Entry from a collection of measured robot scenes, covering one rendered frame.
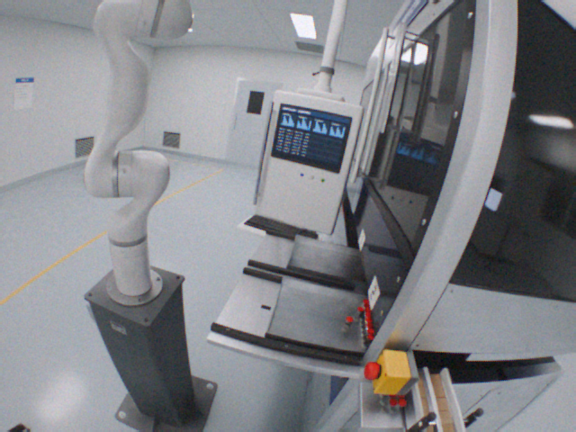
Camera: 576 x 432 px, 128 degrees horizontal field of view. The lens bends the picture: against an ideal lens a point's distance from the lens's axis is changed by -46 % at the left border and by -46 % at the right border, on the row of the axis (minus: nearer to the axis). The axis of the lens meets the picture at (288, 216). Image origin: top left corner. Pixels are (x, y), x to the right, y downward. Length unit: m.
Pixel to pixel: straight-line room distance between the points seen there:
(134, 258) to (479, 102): 0.83
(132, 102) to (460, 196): 0.65
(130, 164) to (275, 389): 1.40
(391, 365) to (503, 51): 0.60
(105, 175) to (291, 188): 1.06
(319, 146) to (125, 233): 1.04
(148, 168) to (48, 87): 5.10
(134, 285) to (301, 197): 1.02
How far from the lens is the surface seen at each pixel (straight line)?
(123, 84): 0.60
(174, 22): 0.61
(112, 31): 0.61
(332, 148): 1.38
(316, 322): 0.78
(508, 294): 0.64
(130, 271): 0.77
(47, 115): 5.67
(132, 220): 0.69
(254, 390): 1.61
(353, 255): 1.19
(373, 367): 0.55
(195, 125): 6.80
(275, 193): 1.50
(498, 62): 0.49
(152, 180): 0.65
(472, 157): 0.45
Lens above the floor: 1.41
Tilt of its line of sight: 22 degrees down
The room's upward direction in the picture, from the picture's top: 12 degrees clockwise
